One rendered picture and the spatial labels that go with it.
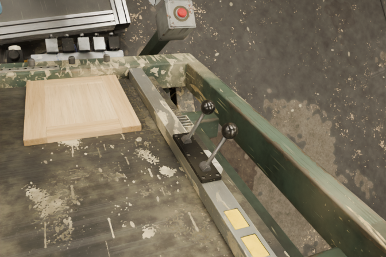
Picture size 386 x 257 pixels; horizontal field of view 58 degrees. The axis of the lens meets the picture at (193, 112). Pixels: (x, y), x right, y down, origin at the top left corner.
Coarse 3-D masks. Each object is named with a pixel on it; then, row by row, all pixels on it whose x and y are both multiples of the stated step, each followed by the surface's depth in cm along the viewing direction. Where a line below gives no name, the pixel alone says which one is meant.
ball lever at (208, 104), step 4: (204, 100) 86; (208, 100) 86; (200, 104) 87; (204, 104) 85; (208, 104) 85; (212, 104) 85; (200, 108) 86; (204, 108) 85; (208, 108) 85; (212, 108) 85; (204, 112) 86; (208, 112) 86; (212, 112) 86; (200, 116) 87; (200, 120) 87; (196, 124) 88; (192, 128) 88; (192, 132) 88; (184, 136) 89; (188, 136) 88; (184, 140) 88; (188, 140) 88
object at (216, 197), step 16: (144, 80) 125; (144, 96) 116; (160, 96) 114; (160, 112) 104; (160, 128) 102; (176, 128) 96; (192, 176) 80; (208, 192) 73; (224, 192) 74; (208, 208) 74; (224, 208) 69; (240, 208) 70; (224, 224) 67; (240, 240) 62; (240, 256) 62; (272, 256) 60
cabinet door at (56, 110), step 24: (48, 96) 114; (72, 96) 115; (96, 96) 117; (120, 96) 117; (24, 120) 99; (48, 120) 100; (72, 120) 101; (96, 120) 102; (120, 120) 102; (24, 144) 91
